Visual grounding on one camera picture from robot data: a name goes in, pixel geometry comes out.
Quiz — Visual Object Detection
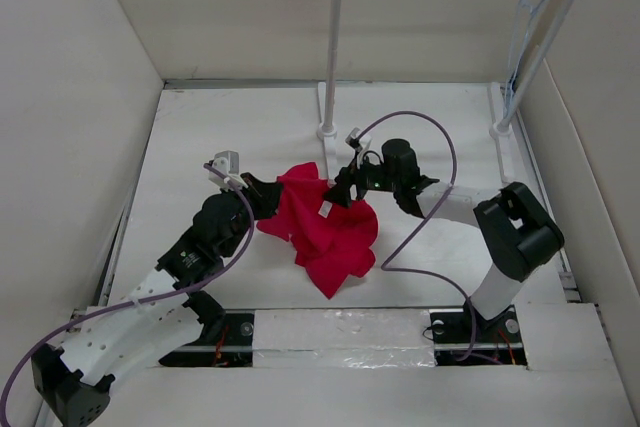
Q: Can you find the white clothes rack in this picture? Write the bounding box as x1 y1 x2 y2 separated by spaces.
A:
317 0 575 183

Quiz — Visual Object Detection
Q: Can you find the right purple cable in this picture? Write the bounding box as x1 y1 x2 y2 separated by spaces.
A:
357 111 501 363

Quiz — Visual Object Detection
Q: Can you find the purple cable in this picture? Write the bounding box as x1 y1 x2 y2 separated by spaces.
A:
0 161 256 398
357 111 501 363

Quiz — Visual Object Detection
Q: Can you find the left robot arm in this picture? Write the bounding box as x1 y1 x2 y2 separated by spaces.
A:
30 173 284 426

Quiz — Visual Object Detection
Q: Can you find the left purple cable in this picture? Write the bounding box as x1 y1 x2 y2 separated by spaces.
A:
0 161 256 398

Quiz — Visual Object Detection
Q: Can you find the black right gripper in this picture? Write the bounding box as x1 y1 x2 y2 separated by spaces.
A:
322 151 400 209

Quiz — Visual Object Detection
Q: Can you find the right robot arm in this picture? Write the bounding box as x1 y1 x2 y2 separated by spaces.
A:
324 130 565 340

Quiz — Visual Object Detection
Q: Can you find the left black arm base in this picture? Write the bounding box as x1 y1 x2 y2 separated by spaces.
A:
159 291 255 368

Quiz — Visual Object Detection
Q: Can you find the blue wire hanger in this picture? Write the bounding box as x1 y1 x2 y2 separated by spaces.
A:
503 0 549 116

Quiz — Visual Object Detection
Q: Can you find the red t shirt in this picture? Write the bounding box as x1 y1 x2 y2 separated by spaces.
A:
257 162 379 299

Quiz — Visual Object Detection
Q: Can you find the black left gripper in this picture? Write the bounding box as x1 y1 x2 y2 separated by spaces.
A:
219 172 283 258

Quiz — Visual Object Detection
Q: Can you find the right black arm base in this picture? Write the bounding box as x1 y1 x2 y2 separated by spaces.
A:
422 307 527 367

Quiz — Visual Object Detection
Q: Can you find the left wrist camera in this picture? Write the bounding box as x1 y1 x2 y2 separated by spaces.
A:
205 150 241 185

